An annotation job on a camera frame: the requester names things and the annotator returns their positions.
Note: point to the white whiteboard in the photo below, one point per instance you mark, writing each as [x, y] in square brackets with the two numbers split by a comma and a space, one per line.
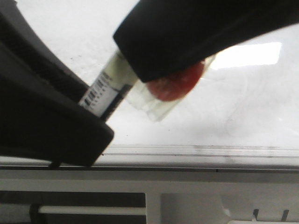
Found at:
[248, 97]

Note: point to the white whiteboard marker pen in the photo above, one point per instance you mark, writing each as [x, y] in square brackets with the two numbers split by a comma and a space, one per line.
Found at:
[109, 88]

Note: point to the red magnet taped to marker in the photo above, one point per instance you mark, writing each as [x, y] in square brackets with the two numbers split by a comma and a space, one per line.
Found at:
[158, 97]

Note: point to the white plastic panel below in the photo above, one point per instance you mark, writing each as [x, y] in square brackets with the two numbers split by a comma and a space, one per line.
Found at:
[231, 205]

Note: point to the aluminium whiteboard frame rail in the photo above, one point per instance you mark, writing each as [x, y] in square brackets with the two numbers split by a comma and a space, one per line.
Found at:
[192, 157]

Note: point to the white cylindrical bar below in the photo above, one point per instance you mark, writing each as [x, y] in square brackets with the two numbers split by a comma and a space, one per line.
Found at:
[92, 210]

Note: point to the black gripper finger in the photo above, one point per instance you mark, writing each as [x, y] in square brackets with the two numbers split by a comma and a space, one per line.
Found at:
[160, 37]
[40, 117]

